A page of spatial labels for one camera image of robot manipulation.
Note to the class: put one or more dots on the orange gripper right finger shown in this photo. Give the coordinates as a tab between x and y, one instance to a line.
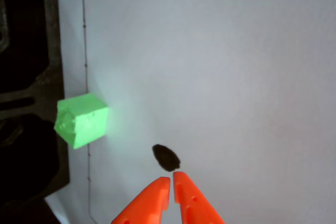
194	203

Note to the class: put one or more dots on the green foam block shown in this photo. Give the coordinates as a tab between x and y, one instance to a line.
84	120

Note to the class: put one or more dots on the black dot mark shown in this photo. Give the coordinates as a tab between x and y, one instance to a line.
166	158

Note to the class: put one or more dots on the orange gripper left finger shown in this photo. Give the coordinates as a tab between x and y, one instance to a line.
147	203

